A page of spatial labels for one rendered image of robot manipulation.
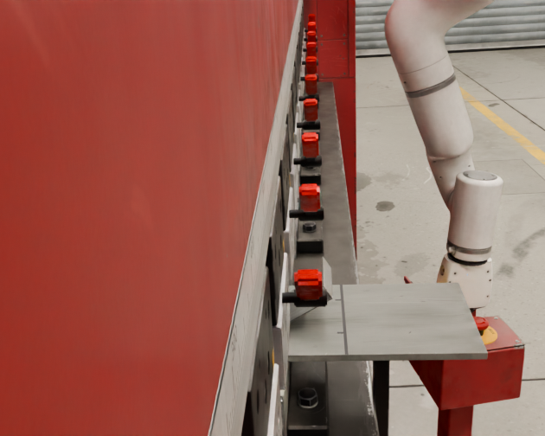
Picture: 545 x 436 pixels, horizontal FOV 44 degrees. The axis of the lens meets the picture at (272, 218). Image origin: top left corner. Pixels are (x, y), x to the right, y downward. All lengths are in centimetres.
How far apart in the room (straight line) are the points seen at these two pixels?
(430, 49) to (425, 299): 43
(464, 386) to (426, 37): 62
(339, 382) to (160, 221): 86
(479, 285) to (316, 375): 49
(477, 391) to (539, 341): 149
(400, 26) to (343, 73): 184
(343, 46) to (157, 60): 281
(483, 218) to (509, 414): 123
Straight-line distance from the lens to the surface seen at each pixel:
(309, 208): 76
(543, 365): 268
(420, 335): 90
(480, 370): 131
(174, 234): 19
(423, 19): 117
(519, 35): 908
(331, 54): 299
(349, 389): 101
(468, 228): 129
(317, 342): 88
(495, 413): 241
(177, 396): 20
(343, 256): 138
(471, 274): 135
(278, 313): 61
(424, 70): 118
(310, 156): 95
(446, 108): 120
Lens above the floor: 148
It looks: 23 degrees down
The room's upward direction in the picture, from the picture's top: 3 degrees counter-clockwise
